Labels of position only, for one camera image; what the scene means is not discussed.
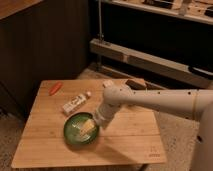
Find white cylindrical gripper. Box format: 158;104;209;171
80;102;118;135

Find green ceramic bowl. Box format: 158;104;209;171
63;112;99;145

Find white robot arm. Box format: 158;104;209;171
93;85;213;171

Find white tube bottle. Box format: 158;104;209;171
62;91;91;116

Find orange carrot toy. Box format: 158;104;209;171
49;82;63;96

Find dark brown rectangular object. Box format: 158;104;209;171
125;79;146;90

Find dark wooden cabinet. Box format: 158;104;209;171
0;0;90;117

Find metal shelf rack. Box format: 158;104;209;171
90;0;213;88

